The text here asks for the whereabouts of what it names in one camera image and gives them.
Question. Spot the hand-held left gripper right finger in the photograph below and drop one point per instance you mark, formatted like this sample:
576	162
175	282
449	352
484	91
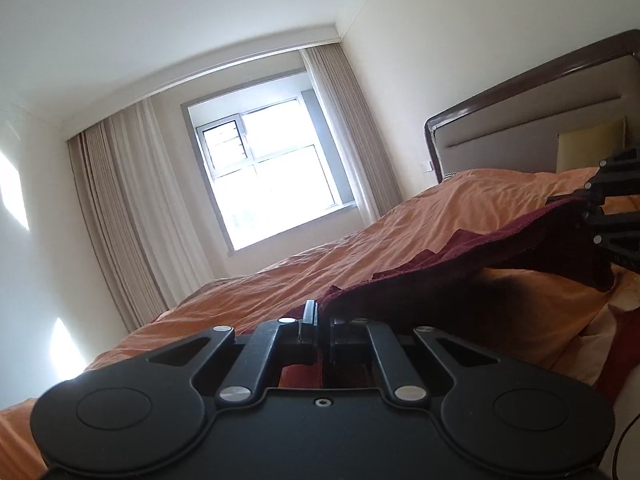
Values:
340	335

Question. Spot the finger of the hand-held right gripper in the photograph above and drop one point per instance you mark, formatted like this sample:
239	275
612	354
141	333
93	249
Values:
615	175
615	237

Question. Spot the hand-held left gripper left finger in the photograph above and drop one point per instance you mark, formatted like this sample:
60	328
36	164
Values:
310	322

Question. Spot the maroon knit sweater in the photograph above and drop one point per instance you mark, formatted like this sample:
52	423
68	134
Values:
450	260

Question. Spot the pale yellow pillow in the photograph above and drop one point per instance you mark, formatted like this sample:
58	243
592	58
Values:
590	145

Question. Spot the orange duvet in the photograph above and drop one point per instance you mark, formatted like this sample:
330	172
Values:
300	270

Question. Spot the window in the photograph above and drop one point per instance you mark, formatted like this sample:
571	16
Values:
270	160

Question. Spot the white sheer curtain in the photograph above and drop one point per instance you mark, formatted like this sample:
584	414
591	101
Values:
165	195
340	135

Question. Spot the beige curtain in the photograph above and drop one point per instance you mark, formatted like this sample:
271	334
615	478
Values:
110	220
370	125

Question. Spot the padded headboard with wooden frame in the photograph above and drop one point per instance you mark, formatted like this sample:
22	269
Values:
500	125

